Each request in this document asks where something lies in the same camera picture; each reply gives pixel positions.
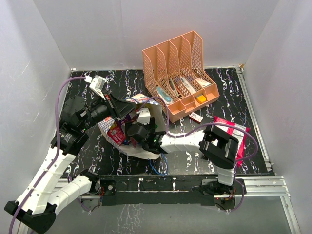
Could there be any aluminium frame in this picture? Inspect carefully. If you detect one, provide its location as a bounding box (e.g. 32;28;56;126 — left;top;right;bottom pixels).
53;67;298;233

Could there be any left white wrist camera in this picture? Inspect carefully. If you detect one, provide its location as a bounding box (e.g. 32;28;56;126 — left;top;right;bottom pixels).
89;75;105;98

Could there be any small red white box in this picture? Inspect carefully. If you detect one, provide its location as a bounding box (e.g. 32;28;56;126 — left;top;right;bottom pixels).
189;112;203;123

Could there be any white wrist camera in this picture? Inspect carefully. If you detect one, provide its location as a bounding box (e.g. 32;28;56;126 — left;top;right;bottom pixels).
136;107;151;125
89;75;105;98

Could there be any yellow item in organizer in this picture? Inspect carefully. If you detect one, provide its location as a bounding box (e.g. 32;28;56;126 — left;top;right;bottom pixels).
195;94;207;104

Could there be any white packet in organizer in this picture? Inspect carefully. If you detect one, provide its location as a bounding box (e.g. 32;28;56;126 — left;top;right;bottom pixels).
196;78;211;88

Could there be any blue white item in organizer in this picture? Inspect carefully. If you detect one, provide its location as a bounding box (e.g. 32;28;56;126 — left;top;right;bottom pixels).
156;86;174;105

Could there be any purple snack packet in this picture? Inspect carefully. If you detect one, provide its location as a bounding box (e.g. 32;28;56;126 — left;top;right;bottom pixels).
120;113;137;126

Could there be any blue checkered paper bag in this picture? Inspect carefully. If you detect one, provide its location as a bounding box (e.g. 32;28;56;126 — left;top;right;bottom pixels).
97;92;169;176

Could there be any orange plastic file organizer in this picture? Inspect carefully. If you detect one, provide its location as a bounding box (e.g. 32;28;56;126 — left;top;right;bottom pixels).
142;31;220;122

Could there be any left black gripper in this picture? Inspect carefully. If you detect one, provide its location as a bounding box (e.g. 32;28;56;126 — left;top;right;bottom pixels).
79;90;137;131

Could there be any striped packet in organizer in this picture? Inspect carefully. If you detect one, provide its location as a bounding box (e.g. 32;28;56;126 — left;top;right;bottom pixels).
175;77;196;94

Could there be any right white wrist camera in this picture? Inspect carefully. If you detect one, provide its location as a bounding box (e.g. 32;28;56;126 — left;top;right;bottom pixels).
136;107;151;125

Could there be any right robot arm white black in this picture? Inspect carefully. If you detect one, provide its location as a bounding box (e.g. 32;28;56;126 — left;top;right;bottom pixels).
126;123;239;195

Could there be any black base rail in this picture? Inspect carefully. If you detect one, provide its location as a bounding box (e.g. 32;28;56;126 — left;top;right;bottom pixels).
92;175;247;208

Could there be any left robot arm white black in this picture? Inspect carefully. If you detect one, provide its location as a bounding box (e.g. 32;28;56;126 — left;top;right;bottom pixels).
4;94;136;234

